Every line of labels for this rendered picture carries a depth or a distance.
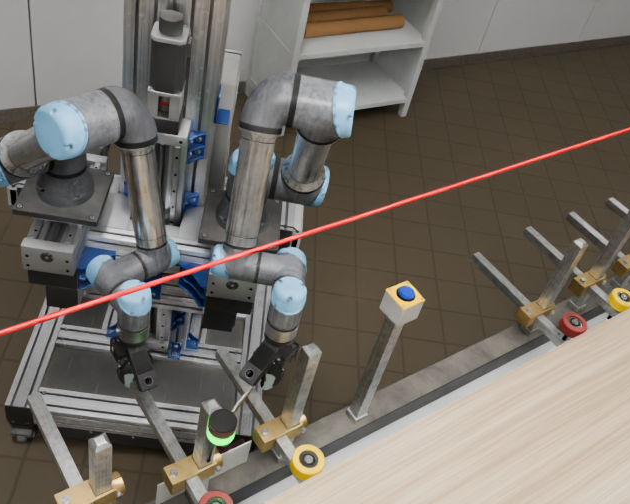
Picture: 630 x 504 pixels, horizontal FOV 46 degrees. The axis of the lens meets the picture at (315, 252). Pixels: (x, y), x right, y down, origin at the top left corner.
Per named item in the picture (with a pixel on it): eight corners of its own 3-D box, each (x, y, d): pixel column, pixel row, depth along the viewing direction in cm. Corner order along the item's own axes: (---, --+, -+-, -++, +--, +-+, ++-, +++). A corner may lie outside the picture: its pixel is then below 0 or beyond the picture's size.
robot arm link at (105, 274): (122, 264, 186) (148, 291, 182) (82, 283, 180) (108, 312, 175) (122, 242, 181) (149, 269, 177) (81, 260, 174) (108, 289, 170)
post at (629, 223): (567, 306, 266) (632, 205, 233) (573, 303, 268) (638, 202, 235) (574, 313, 264) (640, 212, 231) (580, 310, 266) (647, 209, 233)
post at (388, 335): (345, 412, 214) (385, 309, 184) (358, 406, 217) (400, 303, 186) (354, 424, 212) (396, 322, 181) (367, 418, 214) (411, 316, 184)
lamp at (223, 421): (195, 466, 173) (204, 414, 158) (217, 456, 176) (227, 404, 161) (208, 487, 170) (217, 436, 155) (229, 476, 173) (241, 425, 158)
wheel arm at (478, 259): (468, 262, 258) (472, 253, 256) (475, 259, 260) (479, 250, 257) (559, 353, 236) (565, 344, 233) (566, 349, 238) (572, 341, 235)
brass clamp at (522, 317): (512, 316, 244) (518, 306, 240) (539, 303, 251) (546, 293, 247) (525, 330, 241) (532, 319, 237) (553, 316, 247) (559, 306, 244)
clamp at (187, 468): (161, 478, 176) (162, 467, 173) (212, 454, 183) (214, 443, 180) (172, 498, 174) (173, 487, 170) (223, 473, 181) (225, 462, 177)
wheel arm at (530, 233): (520, 235, 269) (525, 227, 266) (527, 233, 271) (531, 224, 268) (612, 320, 247) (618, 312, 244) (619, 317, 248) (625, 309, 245)
